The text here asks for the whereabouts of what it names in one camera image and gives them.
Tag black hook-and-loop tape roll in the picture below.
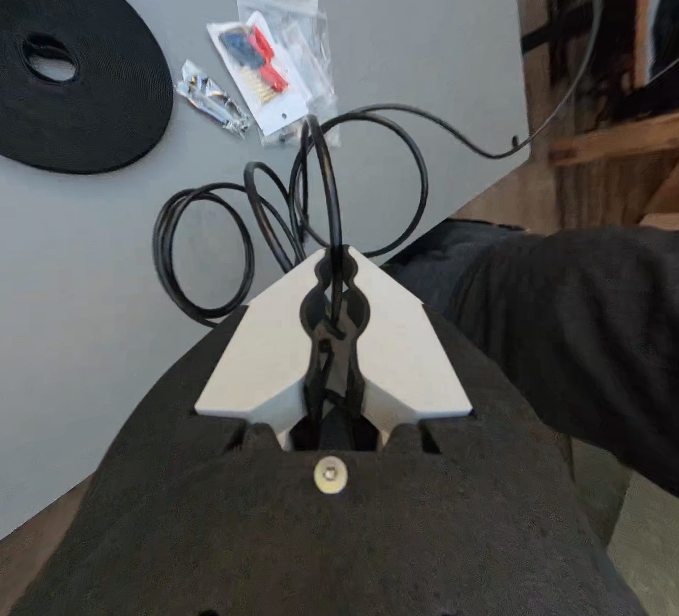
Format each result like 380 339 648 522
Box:
0 0 175 175

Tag wooden plank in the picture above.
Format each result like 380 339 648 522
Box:
549 112 679 167

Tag card with red connectors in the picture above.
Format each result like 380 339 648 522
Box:
207 10 309 136

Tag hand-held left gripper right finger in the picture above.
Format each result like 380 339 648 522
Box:
339 246 474 451

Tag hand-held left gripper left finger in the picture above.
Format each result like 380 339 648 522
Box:
194 246 340 451

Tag person's dark pants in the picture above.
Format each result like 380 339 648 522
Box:
382 220 531 312

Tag black ethernet cable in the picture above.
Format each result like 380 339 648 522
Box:
153 0 608 351

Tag small bag of screws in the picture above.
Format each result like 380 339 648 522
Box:
176 59 251 139

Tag clear plastic bag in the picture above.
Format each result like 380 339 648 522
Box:
232 0 340 148

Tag grey desk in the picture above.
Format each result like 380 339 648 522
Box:
0 0 532 540

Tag person's black shirt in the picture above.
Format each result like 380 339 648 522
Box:
451 226 679 497

